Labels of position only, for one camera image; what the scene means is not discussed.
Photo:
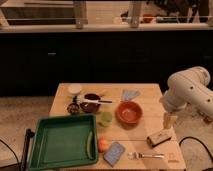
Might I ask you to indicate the beige wooden gripper finger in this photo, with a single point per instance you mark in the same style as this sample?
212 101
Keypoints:
169 120

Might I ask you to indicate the wooden block eraser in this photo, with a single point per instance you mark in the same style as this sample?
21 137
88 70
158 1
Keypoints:
159 137

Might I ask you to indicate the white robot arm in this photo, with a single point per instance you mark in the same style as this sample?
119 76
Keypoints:
187 87

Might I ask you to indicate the red bowl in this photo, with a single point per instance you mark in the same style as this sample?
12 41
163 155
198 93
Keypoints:
128 112

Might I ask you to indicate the dark maroon bowl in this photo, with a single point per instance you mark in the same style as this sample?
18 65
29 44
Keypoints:
90 107

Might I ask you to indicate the blue grey cloth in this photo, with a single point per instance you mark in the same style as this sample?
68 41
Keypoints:
128 95

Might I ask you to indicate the silver fork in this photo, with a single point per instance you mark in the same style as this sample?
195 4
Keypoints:
137 155

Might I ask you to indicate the green cup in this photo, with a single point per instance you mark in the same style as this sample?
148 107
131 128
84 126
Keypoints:
105 118

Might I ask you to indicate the blue sponge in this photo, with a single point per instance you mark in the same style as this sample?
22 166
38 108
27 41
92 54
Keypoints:
114 153

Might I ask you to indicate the orange fruit toy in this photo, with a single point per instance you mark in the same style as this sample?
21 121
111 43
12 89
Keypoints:
103 145

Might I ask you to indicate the dark round small container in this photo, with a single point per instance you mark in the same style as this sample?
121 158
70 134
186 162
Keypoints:
73 108

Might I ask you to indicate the green plastic tray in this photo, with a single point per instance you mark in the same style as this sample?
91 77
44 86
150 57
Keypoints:
64 141

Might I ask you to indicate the black stand left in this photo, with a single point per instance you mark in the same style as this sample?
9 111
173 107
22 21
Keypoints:
28 135

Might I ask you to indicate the white spatula black handle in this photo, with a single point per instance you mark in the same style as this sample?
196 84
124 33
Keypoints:
82 99

